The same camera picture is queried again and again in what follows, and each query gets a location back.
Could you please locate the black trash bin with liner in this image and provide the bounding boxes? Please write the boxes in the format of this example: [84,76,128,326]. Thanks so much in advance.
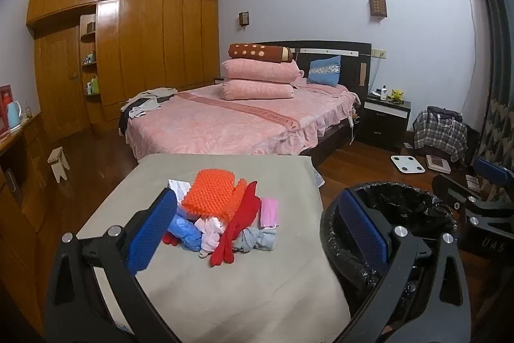
[320,181,460,329]

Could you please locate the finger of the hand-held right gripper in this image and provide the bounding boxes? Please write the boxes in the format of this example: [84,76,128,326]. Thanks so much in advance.
[431,173,488,213]
[472,157,514,189]

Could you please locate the grey blue cloth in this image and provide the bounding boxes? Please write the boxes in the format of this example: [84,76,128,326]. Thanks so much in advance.
[232,226,279,252]

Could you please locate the pile of clothes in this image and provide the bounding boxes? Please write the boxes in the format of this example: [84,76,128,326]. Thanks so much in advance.
[120,87,178,119]

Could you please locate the brown dotted bolster pillow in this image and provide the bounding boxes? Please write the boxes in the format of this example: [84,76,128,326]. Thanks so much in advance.
[227,43,294,63]

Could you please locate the small wooden stool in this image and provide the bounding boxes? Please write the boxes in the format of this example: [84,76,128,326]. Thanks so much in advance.
[47,146,71,182]

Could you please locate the pink face mask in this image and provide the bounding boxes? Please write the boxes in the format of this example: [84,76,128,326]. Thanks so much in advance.
[260,197,280,230]

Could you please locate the bed with pink bedspread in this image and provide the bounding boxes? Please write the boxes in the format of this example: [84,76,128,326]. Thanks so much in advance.
[119,41,373,167]

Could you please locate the long red rubber glove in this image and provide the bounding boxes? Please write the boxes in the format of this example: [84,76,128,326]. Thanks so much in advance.
[209,181,260,268]

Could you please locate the white printed cardboard box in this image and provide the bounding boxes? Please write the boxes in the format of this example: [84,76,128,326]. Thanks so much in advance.
[167,179,190,200]

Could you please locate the wooden wardrobe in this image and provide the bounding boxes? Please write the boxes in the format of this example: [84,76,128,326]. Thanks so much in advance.
[26,0,220,135]

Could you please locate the lower pink pillow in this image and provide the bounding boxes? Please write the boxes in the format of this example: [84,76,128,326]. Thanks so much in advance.
[222,79,296,102]

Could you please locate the dark patterned curtain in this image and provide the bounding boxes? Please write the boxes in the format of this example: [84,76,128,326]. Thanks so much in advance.
[458,0,514,203]

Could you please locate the bottles on wardrobe shelf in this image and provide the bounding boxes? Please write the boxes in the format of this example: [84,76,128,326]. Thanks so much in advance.
[82,51,100,95]

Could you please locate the upper pink pillow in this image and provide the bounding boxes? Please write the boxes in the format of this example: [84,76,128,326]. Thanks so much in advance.
[222,59,305,83]

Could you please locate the plaid cloth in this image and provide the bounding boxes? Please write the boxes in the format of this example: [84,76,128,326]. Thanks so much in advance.
[413,107,469,164]

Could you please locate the white lace cloth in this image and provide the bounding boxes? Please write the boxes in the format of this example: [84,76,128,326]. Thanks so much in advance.
[310,165,325,189]

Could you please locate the light blue electric kettle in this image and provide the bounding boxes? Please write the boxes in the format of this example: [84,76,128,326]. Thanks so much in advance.
[4,100,23,131]

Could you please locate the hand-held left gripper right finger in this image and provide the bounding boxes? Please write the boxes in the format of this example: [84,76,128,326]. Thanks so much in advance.
[337,189,471,343]

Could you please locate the black and white nightstand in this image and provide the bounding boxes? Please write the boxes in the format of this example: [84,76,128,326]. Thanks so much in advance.
[357,93,412,149]

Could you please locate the blue plastic bag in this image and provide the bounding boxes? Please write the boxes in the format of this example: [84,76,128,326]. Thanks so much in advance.
[166,215,202,252]

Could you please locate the white bathroom scale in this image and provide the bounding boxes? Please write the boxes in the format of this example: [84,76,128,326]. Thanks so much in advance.
[390,155,426,174]

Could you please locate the blue pillow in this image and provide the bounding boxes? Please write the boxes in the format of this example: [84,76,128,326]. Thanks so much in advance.
[307,55,342,87]

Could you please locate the red framed picture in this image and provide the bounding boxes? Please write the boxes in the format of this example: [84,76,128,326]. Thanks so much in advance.
[0,84,13,135]

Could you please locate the pink pillow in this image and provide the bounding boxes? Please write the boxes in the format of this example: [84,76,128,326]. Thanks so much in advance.
[222,79,296,102]
[222,59,305,83]

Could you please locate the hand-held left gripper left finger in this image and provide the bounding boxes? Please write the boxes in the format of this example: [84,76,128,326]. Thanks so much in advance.
[43,187,180,343]

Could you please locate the white corded controller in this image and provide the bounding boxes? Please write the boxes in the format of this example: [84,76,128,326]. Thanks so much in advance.
[349,111,361,146]

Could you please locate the grey tablecloth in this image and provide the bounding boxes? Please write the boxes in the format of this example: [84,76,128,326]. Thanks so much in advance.
[76,153,353,336]

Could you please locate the wooden sideboard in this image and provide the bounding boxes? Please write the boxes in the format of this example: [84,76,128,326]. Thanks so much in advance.
[0,112,65,331]

